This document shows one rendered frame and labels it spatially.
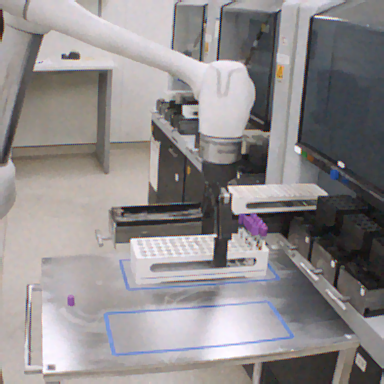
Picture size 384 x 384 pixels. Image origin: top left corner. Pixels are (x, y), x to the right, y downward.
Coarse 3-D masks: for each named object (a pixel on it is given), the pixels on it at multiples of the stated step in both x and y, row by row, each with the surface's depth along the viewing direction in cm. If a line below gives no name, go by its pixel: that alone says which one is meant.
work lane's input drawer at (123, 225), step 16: (112, 208) 159; (128, 208) 162; (144, 208) 164; (160, 208) 165; (176, 208) 167; (192, 208) 168; (112, 224) 155; (128, 224) 152; (144, 224) 154; (160, 224) 155; (176, 224) 156; (192, 224) 158; (272, 224) 166; (288, 224) 168; (112, 240) 157; (128, 240) 153
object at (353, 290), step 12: (348, 264) 138; (348, 276) 136; (360, 276) 132; (372, 276) 135; (336, 288) 142; (348, 288) 136; (360, 288) 131; (372, 288) 129; (336, 300) 134; (348, 300) 135; (360, 300) 131; (372, 300) 129; (360, 312) 131
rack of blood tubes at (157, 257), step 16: (144, 240) 126; (160, 240) 127; (176, 240) 127; (192, 240) 128; (208, 240) 129; (240, 240) 130; (144, 256) 120; (160, 256) 120; (176, 256) 120; (192, 256) 121; (208, 256) 122; (240, 256) 125; (256, 256) 126; (144, 272) 119; (160, 272) 120; (176, 272) 121; (192, 272) 123; (208, 272) 124; (224, 272) 125; (256, 272) 127
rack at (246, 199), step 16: (240, 192) 166; (256, 192) 167; (272, 192) 168; (288, 192) 170; (304, 192) 171; (320, 192) 173; (240, 208) 163; (256, 208) 171; (272, 208) 166; (288, 208) 168; (304, 208) 170
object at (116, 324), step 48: (48, 288) 114; (96, 288) 116; (144, 288) 118; (192, 288) 120; (240, 288) 122; (288, 288) 124; (48, 336) 98; (96, 336) 100; (144, 336) 102; (192, 336) 103; (240, 336) 105; (288, 336) 106; (336, 336) 107
